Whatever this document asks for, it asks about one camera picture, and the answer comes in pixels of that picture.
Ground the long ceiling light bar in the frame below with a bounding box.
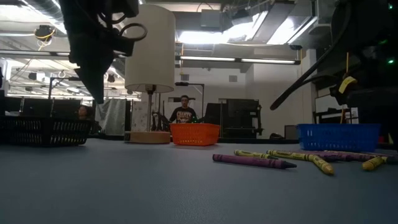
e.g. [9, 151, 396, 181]
[0, 49, 71, 58]
[175, 55, 302, 66]

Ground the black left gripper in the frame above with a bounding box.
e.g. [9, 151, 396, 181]
[63, 17, 125, 104]

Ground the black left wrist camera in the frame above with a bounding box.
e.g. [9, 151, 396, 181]
[110, 27, 137, 57]

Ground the person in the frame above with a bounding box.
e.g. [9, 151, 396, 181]
[169, 95, 198, 124]
[76, 105, 94, 121]

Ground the black metal frame stand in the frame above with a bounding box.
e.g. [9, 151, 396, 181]
[48, 77, 100, 118]

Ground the row of black monitors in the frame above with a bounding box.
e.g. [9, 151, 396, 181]
[2, 96, 82, 118]

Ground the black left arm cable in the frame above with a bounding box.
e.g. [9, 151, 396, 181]
[96, 0, 149, 43]

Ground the grey fabric cover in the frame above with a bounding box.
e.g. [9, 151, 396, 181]
[95, 98, 127, 136]

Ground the black overhead camera stand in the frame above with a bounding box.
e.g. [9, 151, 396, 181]
[175, 82, 205, 123]

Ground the yellow tag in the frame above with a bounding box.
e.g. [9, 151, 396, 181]
[338, 76, 358, 94]

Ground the white shade wooden base lamp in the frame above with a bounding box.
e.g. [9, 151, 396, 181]
[123, 3, 177, 144]

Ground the grey box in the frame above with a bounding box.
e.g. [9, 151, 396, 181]
[284, 124, 300, 140]

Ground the blue plastic basket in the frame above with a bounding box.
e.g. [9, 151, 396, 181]
[297, 123, 381, 152]

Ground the white board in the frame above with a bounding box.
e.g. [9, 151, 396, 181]
[314, 93, 343, 118]

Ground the ceiling cable reel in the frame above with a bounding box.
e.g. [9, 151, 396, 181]
[33, 24, 56, 43]

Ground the blue-grey table mat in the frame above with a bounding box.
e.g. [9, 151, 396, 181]
[0, 138, 398, 224]

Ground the orange plastic basket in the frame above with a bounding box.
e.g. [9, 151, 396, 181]
[170, 123, 221, 147]

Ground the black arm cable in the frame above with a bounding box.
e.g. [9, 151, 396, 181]
[96, 0, 149, 43]
[269, 0, 354, 111]

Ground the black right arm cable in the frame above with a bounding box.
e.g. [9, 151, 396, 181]
[269, 0, 354, 111]

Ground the grey ceiling unit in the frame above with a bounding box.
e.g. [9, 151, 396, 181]
[200, 8, 233, 32]

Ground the silver ventilation duct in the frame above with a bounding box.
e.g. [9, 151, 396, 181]
[18, 0, 68, 32]

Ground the black plastic basket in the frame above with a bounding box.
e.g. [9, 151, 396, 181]
[0, 115, 94, 147]

